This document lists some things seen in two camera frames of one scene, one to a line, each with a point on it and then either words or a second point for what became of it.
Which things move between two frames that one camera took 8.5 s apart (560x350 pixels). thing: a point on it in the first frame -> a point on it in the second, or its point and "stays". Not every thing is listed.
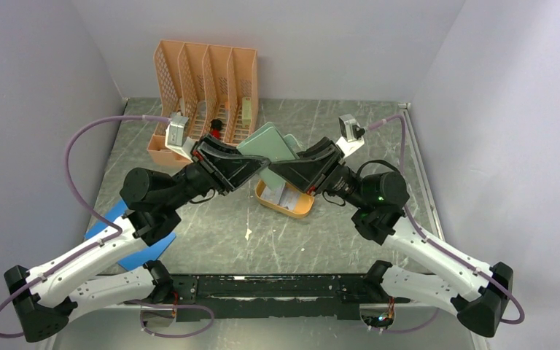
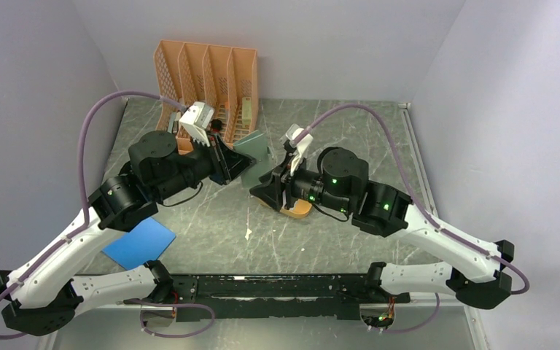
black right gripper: x=304 y=170 -> x=270 y=189
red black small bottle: x=216 y=126 stays
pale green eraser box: x=246 y=112 stays
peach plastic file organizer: x=215 y=86 stays
